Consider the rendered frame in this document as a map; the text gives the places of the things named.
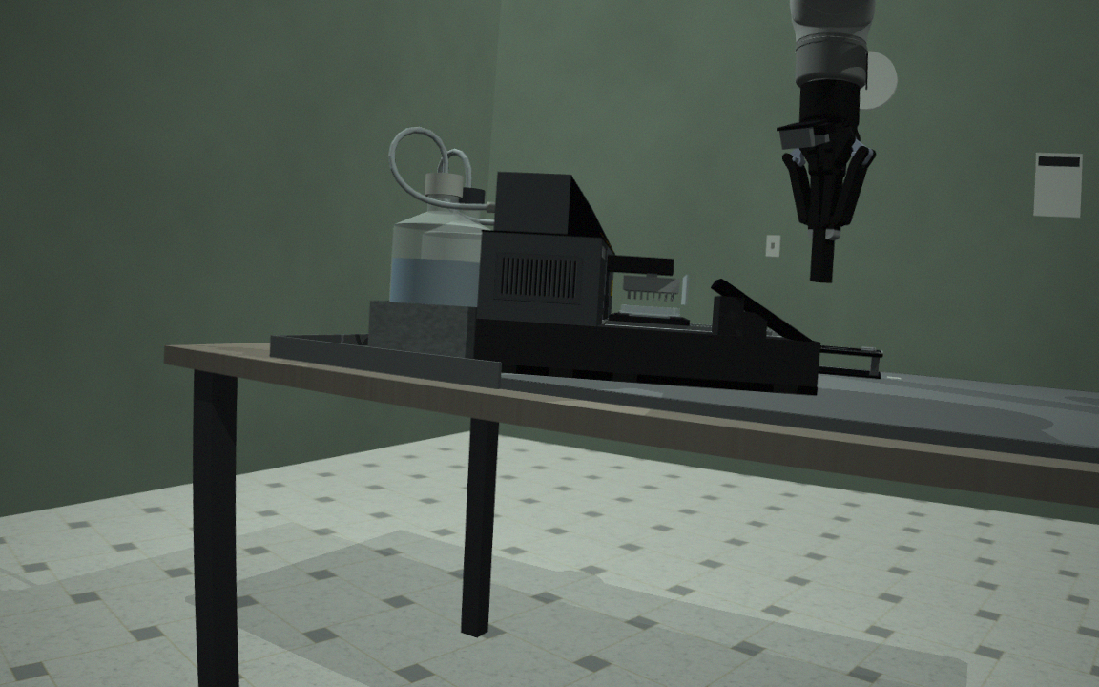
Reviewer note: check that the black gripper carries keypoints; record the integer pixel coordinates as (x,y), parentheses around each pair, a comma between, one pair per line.
(838,101)

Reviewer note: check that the black rectangular frame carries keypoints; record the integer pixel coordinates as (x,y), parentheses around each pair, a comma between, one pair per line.
(863,351)

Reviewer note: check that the grey curved hose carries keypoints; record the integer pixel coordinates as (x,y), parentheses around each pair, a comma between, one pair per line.
(407,188)

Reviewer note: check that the translucent plastic bottle with grey cap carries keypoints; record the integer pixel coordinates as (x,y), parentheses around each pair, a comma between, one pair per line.
(436,255)

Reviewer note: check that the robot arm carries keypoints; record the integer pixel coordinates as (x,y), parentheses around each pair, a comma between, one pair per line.
(831,38)

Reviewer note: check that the grey flexible hose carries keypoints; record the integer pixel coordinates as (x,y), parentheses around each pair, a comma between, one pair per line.
(464,158)

